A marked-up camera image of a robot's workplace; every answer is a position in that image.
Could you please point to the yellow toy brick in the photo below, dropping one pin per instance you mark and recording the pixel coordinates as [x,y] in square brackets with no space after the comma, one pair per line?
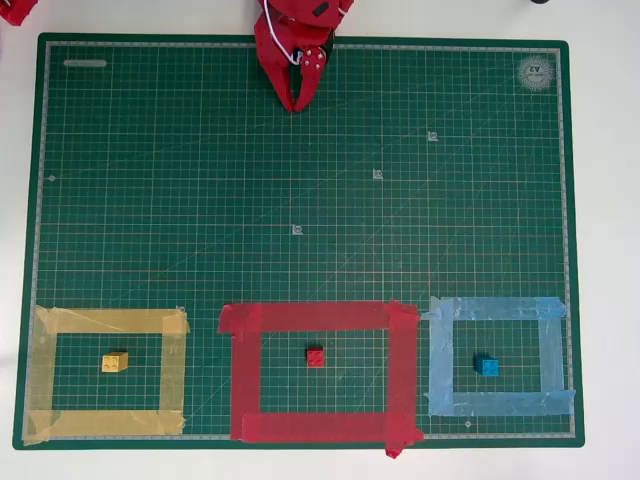
[114,363]

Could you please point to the blue toy brick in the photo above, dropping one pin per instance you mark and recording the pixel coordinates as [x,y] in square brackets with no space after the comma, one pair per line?
[486,366]

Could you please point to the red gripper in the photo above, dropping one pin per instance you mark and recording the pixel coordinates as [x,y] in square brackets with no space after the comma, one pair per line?
[272,52]

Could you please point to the blue tape square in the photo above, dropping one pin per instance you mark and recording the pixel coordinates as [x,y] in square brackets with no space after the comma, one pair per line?
[440,360]

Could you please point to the green cutting mat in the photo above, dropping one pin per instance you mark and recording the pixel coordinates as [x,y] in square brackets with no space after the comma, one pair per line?
[300,200]

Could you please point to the red toy brick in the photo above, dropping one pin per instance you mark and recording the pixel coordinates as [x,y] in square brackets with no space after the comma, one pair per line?
[315,358]

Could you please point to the red leader arm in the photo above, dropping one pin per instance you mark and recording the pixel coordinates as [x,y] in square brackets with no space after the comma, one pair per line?
[17,10]

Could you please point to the red tape square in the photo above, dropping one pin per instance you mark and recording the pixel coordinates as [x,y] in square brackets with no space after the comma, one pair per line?
[245,370]

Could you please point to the yellow tape square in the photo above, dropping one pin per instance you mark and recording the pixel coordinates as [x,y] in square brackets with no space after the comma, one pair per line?
[40,370]

